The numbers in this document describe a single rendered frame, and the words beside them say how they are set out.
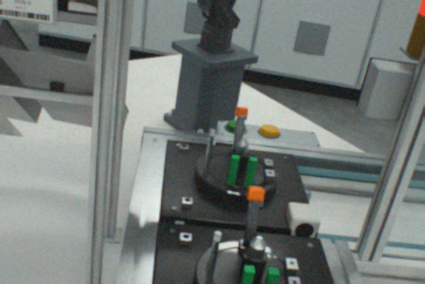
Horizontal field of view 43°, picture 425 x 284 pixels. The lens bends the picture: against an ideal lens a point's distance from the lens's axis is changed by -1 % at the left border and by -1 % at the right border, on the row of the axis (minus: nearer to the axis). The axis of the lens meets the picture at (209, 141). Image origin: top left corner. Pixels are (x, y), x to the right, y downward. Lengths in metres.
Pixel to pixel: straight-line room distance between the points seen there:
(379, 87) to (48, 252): 0.55
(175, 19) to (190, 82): 2.74
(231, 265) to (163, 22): 3.36
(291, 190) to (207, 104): 0.38
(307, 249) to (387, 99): 0.24
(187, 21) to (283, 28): 0.68
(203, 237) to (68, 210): 0.31
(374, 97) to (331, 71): 3.30
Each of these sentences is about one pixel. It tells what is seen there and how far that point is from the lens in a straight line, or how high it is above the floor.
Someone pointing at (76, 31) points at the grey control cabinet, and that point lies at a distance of 4.17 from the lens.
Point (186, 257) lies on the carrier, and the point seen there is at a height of 0.97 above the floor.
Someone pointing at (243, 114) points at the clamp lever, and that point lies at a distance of 0.92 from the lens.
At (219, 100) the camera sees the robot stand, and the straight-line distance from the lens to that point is 1.22.
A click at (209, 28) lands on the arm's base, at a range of 1.20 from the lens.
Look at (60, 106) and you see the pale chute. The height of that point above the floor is 1.05.
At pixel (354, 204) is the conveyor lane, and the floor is 0.92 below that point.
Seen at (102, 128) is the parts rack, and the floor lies 1.15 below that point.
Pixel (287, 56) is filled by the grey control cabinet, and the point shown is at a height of 0.26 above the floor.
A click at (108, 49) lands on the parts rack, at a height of 1.25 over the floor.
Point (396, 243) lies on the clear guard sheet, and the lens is 0.84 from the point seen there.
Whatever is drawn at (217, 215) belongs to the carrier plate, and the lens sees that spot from 0.82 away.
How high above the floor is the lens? 1.44
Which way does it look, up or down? 28 degrees down
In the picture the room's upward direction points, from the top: 9 degrees clockwise
